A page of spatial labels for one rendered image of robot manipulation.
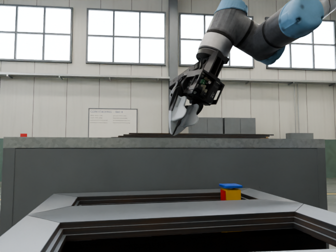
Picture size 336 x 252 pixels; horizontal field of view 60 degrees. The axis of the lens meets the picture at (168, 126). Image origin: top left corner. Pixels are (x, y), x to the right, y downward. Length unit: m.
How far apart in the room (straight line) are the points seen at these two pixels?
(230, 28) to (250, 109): 9.45
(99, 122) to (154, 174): 8.33
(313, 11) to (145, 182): 0.80
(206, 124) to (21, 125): 5.67
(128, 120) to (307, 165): 8.25
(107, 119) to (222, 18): 8.77
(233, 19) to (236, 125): 8.58
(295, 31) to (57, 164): 0.88
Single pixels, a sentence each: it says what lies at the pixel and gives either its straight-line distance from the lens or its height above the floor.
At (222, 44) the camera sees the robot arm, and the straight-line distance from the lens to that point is 0.71.
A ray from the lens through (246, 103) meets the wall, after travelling 10.14.
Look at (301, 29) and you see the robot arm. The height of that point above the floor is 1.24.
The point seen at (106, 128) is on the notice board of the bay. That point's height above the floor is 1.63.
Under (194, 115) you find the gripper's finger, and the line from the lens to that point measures 0.68.
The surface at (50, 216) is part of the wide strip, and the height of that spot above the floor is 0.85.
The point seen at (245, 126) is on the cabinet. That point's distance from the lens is 9.38.
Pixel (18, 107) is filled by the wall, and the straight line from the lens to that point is 10.11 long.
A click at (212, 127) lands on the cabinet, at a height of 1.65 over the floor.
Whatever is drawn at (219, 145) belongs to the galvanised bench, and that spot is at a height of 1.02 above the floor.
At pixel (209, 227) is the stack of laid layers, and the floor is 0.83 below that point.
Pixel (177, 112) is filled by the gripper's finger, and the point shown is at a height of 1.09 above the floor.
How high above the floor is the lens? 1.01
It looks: 4 degrees up
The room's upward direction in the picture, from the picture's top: straight up
